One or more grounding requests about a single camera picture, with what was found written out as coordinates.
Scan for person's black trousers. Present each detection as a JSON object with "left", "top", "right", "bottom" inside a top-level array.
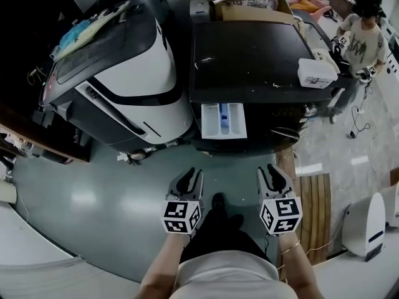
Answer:
[{"left": 179, "top": 206, "right": 272, "bottom": 264}]

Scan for black cable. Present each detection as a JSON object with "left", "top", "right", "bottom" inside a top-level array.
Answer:
[{"left": 349, "top": 82, "right": 374, "bottom": 139}]

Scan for pink cloth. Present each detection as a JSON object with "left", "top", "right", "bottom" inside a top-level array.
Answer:
[{"left": 289, "top": 0, "right": 333, "bottom": 21}]

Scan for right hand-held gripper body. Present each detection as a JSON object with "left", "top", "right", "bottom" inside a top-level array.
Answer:
[{"left": 259, "top": 193, "right": 303, "bottom": 235}]

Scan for dark wooden shelf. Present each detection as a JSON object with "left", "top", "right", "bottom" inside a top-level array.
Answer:
[{"left": 0, "top": 104, "right": 92, "bottom": 164}]

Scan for white cloth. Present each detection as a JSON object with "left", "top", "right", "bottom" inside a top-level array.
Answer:
[{"left": 54, "top": 0, "right": 134, "bottom": 62}]

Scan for thin wrist bracelet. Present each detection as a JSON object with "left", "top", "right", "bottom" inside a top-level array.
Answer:
[{"left": 280, "top": 239, "right": 302, "bottom": 255}]

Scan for white smart toilet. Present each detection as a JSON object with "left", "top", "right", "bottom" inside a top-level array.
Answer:
[{"left": 340, "top": 191, "right": 388, "bottom": 263}]

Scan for black shoe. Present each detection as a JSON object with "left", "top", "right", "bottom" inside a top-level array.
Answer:
[
  {"left": 229, "top": 213, "right": 246, "bottom": 230},
  {"left": 211, "top": 192, "right": 228, "bottom": 212}
]

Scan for white detergent drawer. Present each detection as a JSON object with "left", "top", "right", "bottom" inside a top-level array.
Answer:
[{"left": 201, "top": 102, "right": 248, "bottom": 141}]

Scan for metal pipe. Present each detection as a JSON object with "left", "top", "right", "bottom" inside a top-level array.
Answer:
[{"left": 209, "top": 0, "right": 248, "bottom": 8}]

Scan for wooden slatted mat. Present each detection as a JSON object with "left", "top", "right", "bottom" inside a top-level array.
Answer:
[{"left": 292, "top": 173, "right": 333, "bottom": 266}]

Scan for open cardboard box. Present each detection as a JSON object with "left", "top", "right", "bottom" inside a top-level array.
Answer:
[{"left": 213, "top": 0, "right": 305, "bottom": 37}]

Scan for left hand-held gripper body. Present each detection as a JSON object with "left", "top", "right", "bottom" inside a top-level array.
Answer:
[{"left": 161, "top": 194, "right": 204, "bottom": 235}]

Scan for person's white shirt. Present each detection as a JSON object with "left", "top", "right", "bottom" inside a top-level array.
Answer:
[{"left": 170, "top": 250, "right": 292, "bottom": 299}]

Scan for small grey appliance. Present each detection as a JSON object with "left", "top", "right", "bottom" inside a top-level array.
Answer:
[{"left": 190, "top": 0, "right": 213, "bottom": 24}]

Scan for white plastic container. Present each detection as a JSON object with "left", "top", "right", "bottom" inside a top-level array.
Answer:
[{"left": 297, "top": 58, "right": 339, "bottom": 90}]

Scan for blue cloth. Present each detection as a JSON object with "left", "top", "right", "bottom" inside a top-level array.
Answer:
[{"left": 58, "top": 19, "right": 92, "bottom": 52}]

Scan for person's right forearm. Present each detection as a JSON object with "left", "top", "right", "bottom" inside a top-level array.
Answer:
[{"left": 277, "top": 232, "right": 322, "bottom": 299}]

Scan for person's left forearm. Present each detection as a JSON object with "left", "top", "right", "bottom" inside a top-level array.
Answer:
[{"left": 140, "top": 232, "right": 188, "bottom": 299}]

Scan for white and black washing machine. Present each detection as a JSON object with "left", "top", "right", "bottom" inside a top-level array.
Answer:
[{"left": 39, "top": 0, "right": 195, "bottom": 154}]

